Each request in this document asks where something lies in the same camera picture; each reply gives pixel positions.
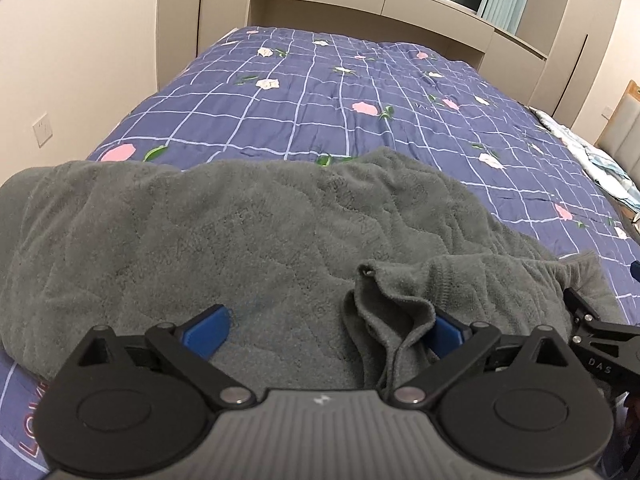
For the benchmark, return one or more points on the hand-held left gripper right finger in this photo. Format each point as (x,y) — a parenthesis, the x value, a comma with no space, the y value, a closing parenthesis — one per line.
(449,334)

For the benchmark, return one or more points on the grey fleece pants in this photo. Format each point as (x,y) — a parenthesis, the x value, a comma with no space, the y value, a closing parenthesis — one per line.
(200,240)

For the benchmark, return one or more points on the padded wooden headboard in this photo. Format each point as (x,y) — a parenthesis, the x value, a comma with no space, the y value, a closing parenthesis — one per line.
(627,135)

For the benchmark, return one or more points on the white wall socket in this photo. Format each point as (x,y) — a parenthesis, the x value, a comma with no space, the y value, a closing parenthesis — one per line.
(42,129)

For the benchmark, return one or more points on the white wall switch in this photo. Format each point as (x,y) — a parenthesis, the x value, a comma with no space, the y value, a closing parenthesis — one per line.
(606,111)

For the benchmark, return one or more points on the blue floral checked quilt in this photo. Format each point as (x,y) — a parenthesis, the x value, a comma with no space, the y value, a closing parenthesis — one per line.
(325,110)

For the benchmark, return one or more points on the beige tall wardrobe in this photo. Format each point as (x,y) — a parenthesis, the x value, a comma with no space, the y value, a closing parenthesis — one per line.
(200,5)
(575,35)

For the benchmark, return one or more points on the beige window sill cabinet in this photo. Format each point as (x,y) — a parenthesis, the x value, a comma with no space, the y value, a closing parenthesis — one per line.
(370,7)

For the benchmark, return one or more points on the light blue folded cloth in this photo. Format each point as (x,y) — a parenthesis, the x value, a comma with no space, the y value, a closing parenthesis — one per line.
(600,160)

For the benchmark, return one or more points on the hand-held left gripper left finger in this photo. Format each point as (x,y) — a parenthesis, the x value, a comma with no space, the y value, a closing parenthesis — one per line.
(206,333)

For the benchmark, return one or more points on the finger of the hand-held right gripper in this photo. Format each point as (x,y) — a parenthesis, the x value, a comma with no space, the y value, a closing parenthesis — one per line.
(582,310)
(636,271)

